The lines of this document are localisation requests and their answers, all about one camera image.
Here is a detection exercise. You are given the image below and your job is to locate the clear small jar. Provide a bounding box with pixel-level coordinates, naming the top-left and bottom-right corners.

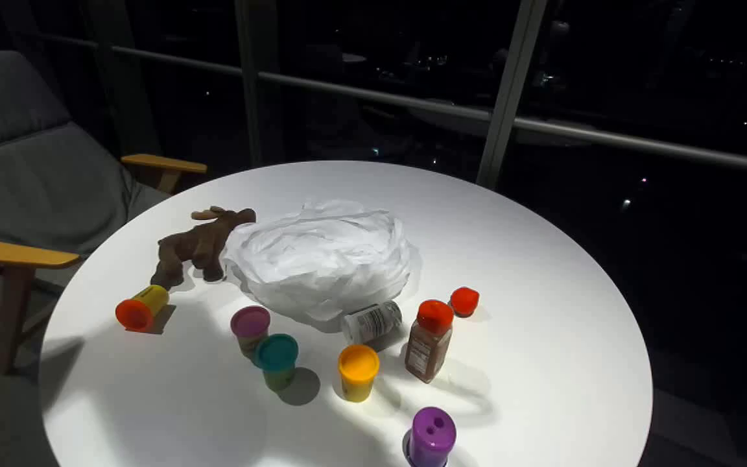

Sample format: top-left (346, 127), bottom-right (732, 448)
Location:
top-left (339, 298), bottom-right (407, 350)

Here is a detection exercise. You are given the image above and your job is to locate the small red round toy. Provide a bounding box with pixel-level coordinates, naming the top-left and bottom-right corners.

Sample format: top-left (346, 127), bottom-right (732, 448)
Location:
top-left (445, 286), bottom-right (483, 320)

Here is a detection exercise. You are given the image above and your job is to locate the spice bottle with orange cap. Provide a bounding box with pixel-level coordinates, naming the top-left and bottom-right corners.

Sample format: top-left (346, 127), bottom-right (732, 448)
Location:
top-left (401, 298), bottom-right (456, 385)

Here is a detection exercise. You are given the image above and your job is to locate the white plastic bag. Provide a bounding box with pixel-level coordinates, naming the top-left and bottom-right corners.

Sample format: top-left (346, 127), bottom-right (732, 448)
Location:
top-left (220, 200), bottom-right (423, 334)

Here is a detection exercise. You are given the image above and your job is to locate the grey window railing bar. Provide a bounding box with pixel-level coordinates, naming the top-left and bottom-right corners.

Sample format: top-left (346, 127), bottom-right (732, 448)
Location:
top-left (38, 31), bottom-right (747, 181)

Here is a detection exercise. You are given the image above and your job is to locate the tub with magenta lid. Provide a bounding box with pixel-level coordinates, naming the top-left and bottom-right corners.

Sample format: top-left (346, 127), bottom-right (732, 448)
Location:
top-left (228, 303), bottom-right (273, 359)

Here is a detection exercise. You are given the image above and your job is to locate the tub with teal lid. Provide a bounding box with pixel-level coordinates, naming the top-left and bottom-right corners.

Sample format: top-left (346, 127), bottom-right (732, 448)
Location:
top-left (255, 331), bottom-right (300, 391)

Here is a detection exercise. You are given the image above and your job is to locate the brown moose plush toy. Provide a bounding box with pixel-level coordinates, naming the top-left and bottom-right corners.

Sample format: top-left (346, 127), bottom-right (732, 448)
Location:
top-left (148, 204), bottom-right (259, 290)

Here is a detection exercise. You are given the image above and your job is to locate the purple container with holed lid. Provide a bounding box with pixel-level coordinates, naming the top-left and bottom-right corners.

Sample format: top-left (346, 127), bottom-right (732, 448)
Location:
top-left (404, 405), bottom-right (460, 467)

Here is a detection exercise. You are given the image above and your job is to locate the yellow tub with orange lid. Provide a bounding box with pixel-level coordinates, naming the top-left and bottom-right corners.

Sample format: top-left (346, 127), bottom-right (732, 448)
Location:
top-left (115, 282), bottom-right (170, 334)

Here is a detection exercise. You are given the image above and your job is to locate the grey armchair with wooden armrests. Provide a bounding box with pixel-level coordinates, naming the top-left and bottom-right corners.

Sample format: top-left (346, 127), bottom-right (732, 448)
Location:
top-left (0, 47), bottom-right (212, 379)

